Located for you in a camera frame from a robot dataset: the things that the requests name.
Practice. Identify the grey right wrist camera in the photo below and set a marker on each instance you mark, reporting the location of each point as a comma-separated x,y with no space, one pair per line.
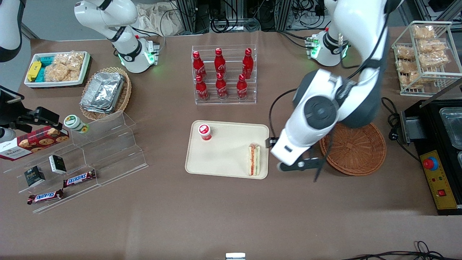
7,134

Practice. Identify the aluminium frame post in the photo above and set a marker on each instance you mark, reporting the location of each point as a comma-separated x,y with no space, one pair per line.
283,14
187,14

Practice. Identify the beige crumpled cloth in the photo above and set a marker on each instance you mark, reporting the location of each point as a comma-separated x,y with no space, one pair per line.
155,18

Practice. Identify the small black box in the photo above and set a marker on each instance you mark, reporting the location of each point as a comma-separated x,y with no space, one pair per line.
34,176
57,164

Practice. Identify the black countertop appliance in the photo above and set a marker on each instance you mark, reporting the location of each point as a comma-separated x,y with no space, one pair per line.
431,122

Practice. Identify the yellow snack packet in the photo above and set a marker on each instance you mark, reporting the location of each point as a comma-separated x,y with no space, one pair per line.
34,70

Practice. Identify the triangular sandwich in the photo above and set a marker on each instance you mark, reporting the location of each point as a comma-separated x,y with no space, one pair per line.
254,160

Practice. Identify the small white block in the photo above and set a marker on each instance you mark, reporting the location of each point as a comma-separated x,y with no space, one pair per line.
235,256

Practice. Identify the oval light wicker basket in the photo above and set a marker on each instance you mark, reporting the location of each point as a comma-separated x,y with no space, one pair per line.
124,99

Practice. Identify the round brown wicker basket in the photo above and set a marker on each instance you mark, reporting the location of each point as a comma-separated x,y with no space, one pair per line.
357,151

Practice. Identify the beige plastic tray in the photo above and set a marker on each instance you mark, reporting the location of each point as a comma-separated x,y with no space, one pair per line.
227,155

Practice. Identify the brown chocolate bar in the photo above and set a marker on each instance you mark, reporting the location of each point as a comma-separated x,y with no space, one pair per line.
45,196
79,178

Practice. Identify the red tartan cookie box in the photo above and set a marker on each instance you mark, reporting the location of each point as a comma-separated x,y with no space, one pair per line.
36,141

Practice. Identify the green-lid white cup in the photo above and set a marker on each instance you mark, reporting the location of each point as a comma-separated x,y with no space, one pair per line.
74,122

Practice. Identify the clear acrylic bottle rack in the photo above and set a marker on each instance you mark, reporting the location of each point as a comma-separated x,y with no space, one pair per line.
231,99

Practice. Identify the red-lid drink cup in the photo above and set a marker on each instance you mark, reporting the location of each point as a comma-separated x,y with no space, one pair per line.
204,130

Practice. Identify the bagged fried snack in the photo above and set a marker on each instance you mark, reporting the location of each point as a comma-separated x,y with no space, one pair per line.
433,59
424,32
411,79
405,52
432,46
406,66

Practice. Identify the teal snack packet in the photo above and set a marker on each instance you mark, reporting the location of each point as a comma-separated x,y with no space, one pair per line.
47,60
40,75

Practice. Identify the yellow emergency stop control box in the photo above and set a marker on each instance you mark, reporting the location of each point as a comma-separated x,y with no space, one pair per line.
442,184

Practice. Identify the steel appliance pan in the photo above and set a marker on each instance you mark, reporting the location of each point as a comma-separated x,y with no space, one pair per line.
453,126

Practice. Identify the clear acrylic stepped display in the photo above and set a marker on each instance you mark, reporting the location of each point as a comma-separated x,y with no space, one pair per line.
108,151

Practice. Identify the white rectangular snack bin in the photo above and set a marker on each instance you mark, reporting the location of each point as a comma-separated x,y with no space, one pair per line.
54,84

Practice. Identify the stacked foil containers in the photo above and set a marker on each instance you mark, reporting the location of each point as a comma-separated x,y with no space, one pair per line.
103,92

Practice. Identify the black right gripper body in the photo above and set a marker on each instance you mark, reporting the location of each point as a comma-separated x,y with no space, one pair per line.
15,116

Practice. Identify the red cola bottle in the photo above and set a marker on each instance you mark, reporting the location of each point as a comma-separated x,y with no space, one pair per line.
219,62
242,88
247,65
201,90
198,66
221,88

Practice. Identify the clear bag of crackers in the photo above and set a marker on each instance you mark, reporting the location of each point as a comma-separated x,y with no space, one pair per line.
65,66

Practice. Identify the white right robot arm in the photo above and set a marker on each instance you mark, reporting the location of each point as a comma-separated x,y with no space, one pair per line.
108,14

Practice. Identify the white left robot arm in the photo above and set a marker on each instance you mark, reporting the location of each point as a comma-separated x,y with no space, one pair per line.
357,21

